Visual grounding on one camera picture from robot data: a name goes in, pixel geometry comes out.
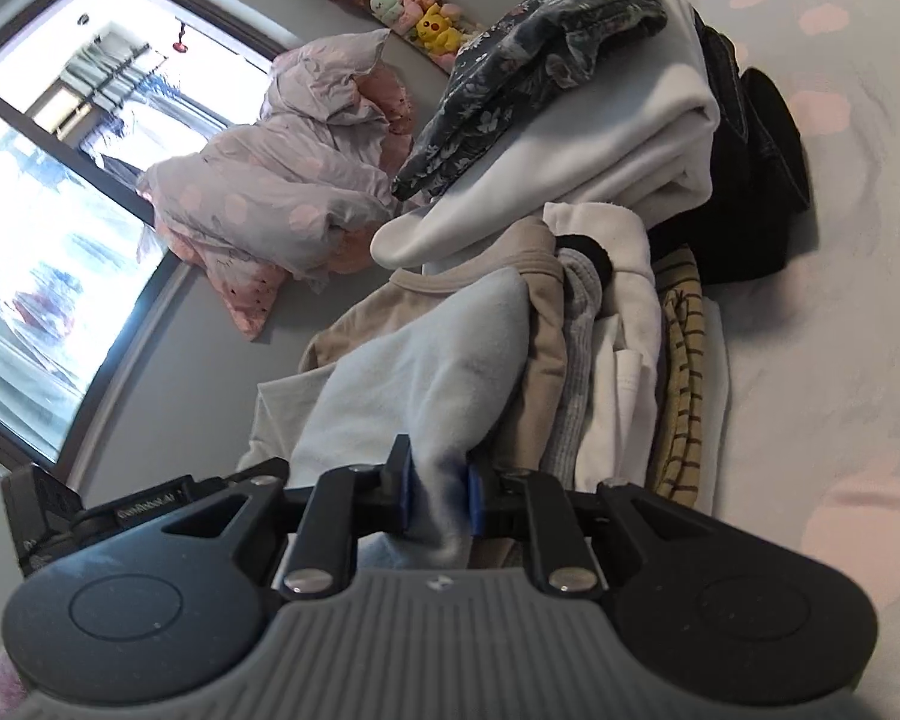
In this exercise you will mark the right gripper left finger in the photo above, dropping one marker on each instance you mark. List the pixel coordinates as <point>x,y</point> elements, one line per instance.
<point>346,504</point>

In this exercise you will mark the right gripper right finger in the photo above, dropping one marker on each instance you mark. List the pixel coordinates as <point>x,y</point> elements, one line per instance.
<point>532,509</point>

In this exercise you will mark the light grey-blue garment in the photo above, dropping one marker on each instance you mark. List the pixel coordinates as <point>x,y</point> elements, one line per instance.
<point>443,380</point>

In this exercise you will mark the white hooded garment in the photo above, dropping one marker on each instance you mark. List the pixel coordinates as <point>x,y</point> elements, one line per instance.
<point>619,423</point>

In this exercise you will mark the yellow black striped garment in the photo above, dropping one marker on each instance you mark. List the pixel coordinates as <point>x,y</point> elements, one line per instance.
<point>675,466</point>

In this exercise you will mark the grey knit folded garment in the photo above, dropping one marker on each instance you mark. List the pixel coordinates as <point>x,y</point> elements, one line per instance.
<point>583,294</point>

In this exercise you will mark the beige folded garment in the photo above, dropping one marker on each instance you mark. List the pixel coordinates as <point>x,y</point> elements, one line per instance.
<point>529,246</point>

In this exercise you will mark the pink dotted bed sheet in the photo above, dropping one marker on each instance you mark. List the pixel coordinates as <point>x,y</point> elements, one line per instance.
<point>812,442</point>

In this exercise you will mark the pink dotted crumpled duvet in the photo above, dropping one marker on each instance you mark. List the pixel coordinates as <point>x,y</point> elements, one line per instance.
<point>299,192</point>

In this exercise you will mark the white folded sweatshirt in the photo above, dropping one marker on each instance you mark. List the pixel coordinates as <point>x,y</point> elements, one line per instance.
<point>639,135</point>

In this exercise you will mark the black folded garment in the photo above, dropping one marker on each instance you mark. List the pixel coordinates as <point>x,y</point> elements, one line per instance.
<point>760,181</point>

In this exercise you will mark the dark framed window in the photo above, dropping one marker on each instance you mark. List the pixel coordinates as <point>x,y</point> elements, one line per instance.
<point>91,92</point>

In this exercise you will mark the dark floral folded garment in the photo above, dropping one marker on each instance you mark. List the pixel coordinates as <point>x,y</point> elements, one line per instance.
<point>538,51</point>

